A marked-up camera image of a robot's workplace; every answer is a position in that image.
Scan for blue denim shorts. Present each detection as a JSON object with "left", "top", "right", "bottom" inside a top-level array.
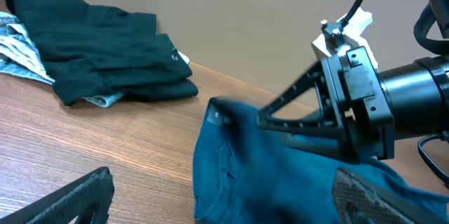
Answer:
[{"left": 192, "top": 97, "right": 448, "bottom": 223}]

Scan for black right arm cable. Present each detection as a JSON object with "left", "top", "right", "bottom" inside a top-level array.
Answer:
[{"left": 321, "top": 0, "right": 449, "bottom": 186}]

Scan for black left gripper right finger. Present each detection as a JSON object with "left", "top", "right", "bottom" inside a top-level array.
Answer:
[{"left": 332, "top": 168, "right": 447, "bottom": 224}]

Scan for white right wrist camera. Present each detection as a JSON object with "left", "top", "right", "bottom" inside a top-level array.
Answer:
[{"left": 311, "top": 8, "right": 379, "bottom": 72}]

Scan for folded black t-shirt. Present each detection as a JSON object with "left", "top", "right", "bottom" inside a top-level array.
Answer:
[{"left": 5, "top": 0, "right": 199, "bottom": 106}]

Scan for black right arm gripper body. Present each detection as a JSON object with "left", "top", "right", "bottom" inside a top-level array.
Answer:
[{"left": 321, "top": 46, "right": 396, "bottom": 162}]

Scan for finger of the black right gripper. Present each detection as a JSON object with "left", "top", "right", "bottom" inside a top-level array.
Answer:
[
  {"left": 261, "top": 62, "right": 323, "bottom": 115},
  {"left": 256, "top": 110, "right": 346, "bottom": 139}
]

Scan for folded light grey garment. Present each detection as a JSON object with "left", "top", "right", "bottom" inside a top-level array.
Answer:
[{"left": 1, "top": 13, "right": 199, "bottom": 107}]

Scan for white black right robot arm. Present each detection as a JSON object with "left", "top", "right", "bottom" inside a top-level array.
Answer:
[{"left": 257, "top": 0, "right": 448, "bottom": 182}]

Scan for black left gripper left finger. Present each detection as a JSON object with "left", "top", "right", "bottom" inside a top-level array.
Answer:
[{"left": 1, "top": 166, "right": 114, "bottom": 224}]

